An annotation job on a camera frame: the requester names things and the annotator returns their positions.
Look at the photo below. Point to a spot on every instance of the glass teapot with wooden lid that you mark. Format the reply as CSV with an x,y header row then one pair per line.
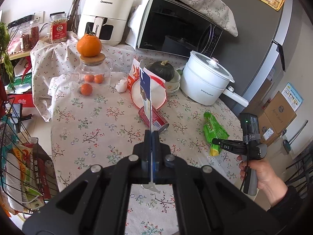
x,y
95,66

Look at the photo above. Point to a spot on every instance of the red label glass jar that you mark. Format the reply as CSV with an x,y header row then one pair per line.
x,y
58,29

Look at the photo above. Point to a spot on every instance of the cream air fryer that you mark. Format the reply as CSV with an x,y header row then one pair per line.
x,y
107,12

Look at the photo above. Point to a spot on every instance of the white electric pot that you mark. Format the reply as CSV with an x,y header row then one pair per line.
x,y
203,88

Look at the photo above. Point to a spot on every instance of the glass vase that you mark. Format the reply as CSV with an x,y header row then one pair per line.
x,y
74,12

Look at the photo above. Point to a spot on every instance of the brown cardboard box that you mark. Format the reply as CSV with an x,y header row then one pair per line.
x,y
278,110
267,129

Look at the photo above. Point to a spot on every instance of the blue milk carton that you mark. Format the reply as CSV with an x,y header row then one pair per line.
x,y
144,88

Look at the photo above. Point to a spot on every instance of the grey refrigerator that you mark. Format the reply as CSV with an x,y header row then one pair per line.
x,y
256,41

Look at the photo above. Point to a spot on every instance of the glass pot lid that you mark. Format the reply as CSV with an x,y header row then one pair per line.
x,y
207,66

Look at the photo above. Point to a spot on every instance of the red white paper bowl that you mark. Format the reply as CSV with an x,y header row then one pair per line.
x,y
157,95

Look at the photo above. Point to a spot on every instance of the person's right forearm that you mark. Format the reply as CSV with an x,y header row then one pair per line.
x,y
288,203

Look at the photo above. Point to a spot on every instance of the red drink can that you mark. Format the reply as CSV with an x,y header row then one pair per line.
x,y
160,121

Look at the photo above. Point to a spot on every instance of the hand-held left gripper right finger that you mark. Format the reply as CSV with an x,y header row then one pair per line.
x,y
155,156

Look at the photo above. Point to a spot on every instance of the small crumpled white tissue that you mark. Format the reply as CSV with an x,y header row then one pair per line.
x,y
121,86

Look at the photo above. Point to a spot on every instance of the dark printed packet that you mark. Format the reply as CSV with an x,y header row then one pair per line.
x,y
45,171

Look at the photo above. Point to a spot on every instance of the floral tablecloth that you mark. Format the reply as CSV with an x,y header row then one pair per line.
x,y
97,127

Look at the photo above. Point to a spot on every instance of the blue white printed box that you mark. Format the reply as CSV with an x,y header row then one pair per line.
x,y
292,96

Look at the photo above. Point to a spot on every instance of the small orange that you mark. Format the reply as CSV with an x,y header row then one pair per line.
x,y
98,78
86,89
89,78

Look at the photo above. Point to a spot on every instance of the dark green pumpkin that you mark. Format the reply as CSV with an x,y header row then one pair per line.
x,y
160,69

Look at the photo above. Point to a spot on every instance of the white ceramic bowl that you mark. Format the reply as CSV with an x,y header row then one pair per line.
x,y
174,91
174,82

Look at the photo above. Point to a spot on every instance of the leafy green herbs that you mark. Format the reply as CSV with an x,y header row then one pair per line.
x,y
5,44

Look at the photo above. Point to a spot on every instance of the white wall socket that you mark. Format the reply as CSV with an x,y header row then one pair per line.
x,y
39,17

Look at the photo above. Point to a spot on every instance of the white green printed bag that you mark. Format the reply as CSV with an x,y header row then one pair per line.
x,y
19,176

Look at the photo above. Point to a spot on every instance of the black power strip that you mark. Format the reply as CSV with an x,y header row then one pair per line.
x,y
19,20

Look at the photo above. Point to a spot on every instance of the person's right hand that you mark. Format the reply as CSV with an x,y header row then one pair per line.
x,y
269,176

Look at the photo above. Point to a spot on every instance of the large orange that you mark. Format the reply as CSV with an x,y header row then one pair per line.
x,y
89,45

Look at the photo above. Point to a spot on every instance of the green snack packet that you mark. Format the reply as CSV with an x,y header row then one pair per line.
x,y
215,129

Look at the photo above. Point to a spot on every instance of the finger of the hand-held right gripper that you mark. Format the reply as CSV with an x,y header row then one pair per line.
x,y
225,145

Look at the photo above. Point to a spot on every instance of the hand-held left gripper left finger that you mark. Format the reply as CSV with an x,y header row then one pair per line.
x,y
147,156

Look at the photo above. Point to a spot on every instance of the black microwave oven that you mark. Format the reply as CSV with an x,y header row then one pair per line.
x,y
171,24

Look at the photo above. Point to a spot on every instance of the red cardboard box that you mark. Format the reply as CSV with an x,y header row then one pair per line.
x,y
23,100

